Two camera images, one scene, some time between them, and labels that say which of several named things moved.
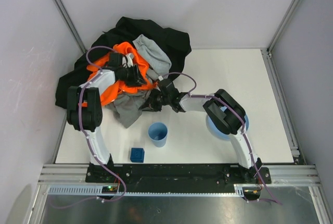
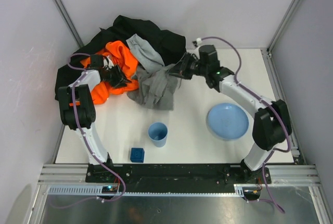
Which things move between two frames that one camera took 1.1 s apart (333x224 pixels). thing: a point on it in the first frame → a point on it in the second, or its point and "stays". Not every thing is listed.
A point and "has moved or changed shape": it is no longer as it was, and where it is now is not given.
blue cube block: (137, 154) stays
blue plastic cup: (157, 132) stays
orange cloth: (131, 72) has moved or changed shape
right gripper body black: (155, 99) → (184, 65)
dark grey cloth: (128, 107) has moved or changed shape
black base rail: (248, 178) stays
